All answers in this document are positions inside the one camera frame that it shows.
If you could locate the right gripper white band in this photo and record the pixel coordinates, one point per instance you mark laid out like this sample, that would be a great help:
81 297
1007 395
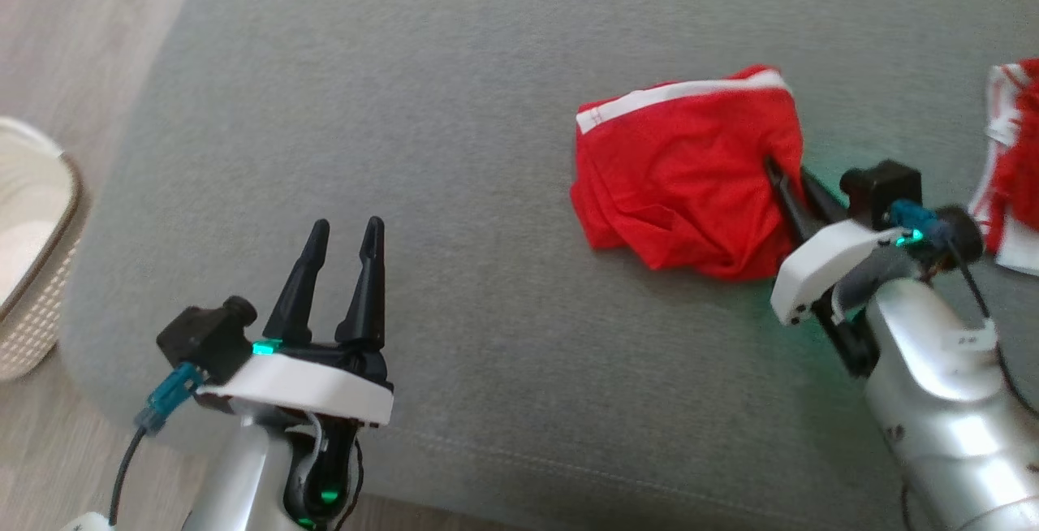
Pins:
812 271

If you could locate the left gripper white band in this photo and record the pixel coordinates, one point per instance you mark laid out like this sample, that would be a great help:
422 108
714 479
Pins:
316 385

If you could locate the red jersey with white numbers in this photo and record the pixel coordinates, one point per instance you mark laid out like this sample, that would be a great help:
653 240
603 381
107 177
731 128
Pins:
674 182

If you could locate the red jersey with black letters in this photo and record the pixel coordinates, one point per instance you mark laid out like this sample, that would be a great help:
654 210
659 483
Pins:
1023 182

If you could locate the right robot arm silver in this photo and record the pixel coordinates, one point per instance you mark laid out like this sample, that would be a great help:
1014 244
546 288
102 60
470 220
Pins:
941 417

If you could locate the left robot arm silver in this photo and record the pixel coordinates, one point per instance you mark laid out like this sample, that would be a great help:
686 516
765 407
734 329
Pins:
235 474

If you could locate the grey fabric sofa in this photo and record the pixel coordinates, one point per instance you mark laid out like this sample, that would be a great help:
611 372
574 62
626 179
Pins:
487 149

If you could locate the white woven laundry basket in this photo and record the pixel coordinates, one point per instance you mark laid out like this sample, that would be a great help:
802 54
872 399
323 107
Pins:
32 271

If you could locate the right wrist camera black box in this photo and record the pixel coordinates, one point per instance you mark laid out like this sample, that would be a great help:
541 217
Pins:
881 190

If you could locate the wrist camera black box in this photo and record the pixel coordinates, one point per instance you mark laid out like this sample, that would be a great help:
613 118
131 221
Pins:
203 336
881 190

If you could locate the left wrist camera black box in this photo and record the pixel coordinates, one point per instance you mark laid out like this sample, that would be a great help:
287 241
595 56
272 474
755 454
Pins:
203 336

